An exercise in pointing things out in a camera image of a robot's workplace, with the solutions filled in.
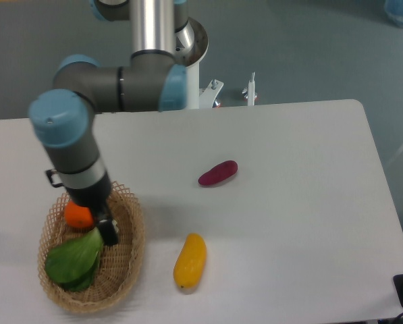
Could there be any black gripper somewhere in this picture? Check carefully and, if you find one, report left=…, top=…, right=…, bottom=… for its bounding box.
left=65, top=172, right=119, bottom=246

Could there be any orange fruit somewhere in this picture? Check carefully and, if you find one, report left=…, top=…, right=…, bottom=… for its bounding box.
left=63, top=200, right=94, bottom=229

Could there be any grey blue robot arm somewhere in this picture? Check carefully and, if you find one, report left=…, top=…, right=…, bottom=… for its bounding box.
left=28, top=1, right=189, bottom=246

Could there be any woven wicker basket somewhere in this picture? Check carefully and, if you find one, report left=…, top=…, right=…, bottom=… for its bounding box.
left=37, top=182, right=145, bottom=314

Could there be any green bok choy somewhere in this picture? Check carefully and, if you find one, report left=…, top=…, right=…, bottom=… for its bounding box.
left=45, top=228, right=104, bottom=292

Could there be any yellow mango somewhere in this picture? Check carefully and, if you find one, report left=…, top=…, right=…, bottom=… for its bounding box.
left=173, top=233, right=207, bottom=290

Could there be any purple sweet potato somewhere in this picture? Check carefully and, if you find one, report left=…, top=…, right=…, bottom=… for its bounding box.
left=198, top=160, right=238, bottom=186

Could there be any white stand foot with caster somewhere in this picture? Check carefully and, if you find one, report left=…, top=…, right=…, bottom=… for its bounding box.
left=242, top=72, right=258, bottom=106

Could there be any blue plastic bag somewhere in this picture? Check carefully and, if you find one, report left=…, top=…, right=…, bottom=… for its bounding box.
left=384, top=0, right=403, bottom=28

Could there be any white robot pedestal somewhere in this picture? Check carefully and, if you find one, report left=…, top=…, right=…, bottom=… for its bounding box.
left=175, top=18, right=224, bottom=109

